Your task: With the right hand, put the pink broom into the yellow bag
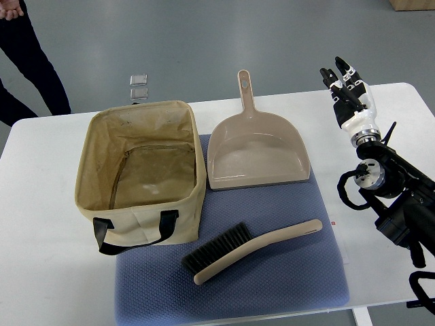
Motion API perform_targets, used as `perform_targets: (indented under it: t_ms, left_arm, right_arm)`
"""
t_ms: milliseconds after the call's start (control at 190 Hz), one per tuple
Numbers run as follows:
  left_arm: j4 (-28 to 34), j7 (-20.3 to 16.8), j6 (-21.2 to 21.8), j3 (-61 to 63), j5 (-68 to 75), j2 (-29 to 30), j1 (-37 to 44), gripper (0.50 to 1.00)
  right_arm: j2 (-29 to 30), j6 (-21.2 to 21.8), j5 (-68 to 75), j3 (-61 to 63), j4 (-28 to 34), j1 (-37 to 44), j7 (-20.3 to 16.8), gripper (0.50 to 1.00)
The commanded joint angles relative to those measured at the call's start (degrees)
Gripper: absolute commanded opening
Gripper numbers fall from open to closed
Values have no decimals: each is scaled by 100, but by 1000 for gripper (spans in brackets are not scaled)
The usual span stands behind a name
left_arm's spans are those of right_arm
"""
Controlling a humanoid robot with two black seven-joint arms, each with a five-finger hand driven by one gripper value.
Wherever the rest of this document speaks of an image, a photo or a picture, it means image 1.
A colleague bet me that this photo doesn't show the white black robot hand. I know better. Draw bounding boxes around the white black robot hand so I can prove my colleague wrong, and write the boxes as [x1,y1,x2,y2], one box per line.
[320,56,381,147]

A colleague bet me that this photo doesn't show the beige hand broom black bristles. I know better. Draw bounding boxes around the beige hand broom black bristles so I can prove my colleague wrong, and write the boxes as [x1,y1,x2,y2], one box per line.
[181,219,323,285]

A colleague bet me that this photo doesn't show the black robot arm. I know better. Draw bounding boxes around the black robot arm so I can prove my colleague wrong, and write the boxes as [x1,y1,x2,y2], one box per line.
[337,130,434,312]

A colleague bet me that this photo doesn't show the cardboard box corner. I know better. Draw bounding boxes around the cardboard box corner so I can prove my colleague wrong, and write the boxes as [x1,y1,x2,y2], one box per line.
[389,0,435,12]

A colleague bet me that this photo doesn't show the beige plastic dustpan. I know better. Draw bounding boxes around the beige plastic dustpan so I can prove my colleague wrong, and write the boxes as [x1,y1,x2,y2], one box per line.
[207,70,311,190]

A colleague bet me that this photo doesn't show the white paper with red mark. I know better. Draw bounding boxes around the white paper with red mark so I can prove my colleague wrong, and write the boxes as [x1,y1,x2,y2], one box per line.
[330,221,349,265]

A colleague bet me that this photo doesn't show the black table control panel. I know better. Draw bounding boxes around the black table control panel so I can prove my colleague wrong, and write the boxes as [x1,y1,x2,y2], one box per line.
[406,299,434,310]

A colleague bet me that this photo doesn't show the white table leg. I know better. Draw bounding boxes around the white table leg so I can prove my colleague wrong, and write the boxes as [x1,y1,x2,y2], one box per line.
[352,307,373,326]

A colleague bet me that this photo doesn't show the upper floor marker plate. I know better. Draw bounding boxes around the upper floor marker plate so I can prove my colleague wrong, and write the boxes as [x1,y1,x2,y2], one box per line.
[130,73,147,86]

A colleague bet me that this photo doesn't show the blue textured mat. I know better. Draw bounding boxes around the blue textured mat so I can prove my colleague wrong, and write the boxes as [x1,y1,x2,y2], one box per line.
[114,133,351,324]

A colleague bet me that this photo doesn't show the person in dark trousers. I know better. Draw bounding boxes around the person in dark trousers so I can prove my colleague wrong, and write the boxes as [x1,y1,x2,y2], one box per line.
[1,1,71,115]

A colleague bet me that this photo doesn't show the yellow fabric bag black handle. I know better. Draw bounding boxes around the yellow fabric bag black handle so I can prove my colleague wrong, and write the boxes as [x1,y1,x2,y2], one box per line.
[75,101,207,255]

